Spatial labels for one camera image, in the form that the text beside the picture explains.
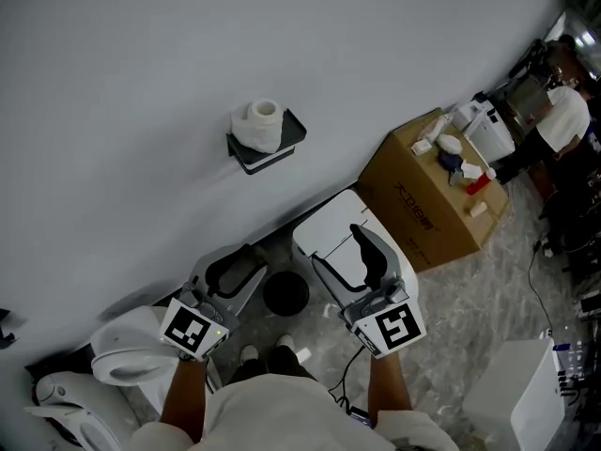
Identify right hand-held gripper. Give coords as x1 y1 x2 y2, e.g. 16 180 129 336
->
311 223 428 360

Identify large brown cardboard box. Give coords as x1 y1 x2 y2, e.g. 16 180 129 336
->
355 106 512 274

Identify white tube bottle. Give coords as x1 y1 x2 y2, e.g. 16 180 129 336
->
416 113 455 144

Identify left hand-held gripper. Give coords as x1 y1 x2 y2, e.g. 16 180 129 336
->
157 241 270 365

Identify black wall hook bracket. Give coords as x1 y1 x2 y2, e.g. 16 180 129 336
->
0 306 21 352

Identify black round waste bin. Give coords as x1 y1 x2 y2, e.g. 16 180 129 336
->
262 271 311 318

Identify person's right forearm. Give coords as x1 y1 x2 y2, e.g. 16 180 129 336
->
367 349 415 430

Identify small black device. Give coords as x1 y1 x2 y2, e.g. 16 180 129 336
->
346 404 373 428

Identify white boxy cabinet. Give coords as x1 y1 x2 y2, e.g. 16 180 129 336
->
461 337 568 451

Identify black wall shelf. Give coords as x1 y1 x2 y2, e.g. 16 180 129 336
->
225 106 309 178

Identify person's dark trousers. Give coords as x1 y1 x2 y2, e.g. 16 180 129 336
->
231 344 321 390

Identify white appliance with panel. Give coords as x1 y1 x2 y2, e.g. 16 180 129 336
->
450 91 517 164

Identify black floor cable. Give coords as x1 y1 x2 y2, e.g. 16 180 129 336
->
526 238 557 343

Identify dark blue cloth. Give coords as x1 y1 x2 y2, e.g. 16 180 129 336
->
438 151 465 172

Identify white open-seat toilet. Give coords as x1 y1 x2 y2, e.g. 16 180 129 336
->
89 304 183 388

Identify person's white t-shirt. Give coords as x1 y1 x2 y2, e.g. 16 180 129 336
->
130 374 462 451

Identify red bottle with white cap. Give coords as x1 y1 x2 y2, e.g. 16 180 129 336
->
465 168 498 197

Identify white toilet paper roll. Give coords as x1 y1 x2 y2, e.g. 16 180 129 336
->
228 97 285 156

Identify person's left forearm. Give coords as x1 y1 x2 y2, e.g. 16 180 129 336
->
158 355 211 446

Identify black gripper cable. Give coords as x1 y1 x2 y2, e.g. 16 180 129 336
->
327 344 366 408

